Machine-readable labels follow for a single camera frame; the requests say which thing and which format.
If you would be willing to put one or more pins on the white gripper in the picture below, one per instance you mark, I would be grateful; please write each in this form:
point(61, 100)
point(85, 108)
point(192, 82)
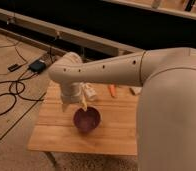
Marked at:
point(72, 94)

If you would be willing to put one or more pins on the orange pepper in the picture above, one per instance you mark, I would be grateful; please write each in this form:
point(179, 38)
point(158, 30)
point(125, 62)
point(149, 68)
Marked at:
point(112, 90)

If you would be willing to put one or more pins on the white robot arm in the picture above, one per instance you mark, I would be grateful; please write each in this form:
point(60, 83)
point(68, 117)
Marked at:
point(166, 111)

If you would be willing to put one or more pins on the purple ceramic bowl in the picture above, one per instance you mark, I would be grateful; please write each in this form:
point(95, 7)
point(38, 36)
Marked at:
point(86, 121)

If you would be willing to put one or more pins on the white plastic bottle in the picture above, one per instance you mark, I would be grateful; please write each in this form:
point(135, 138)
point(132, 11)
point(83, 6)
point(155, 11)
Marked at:
point(89, 92)

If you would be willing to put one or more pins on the wooden table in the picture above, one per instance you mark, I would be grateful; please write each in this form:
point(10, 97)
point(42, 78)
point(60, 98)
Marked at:
point(115, 135)

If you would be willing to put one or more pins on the beige sponge block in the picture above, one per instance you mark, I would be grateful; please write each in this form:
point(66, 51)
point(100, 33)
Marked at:
point(135, 90)

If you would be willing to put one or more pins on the black power adapter box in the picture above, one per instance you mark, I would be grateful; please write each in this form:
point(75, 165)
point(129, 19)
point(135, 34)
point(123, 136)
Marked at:
point(37, 66)

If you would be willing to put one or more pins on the small black device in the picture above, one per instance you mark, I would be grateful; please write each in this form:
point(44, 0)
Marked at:
point(13, 67)

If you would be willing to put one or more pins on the long metal rail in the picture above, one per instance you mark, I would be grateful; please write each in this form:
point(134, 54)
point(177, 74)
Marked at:
point(80, 38)

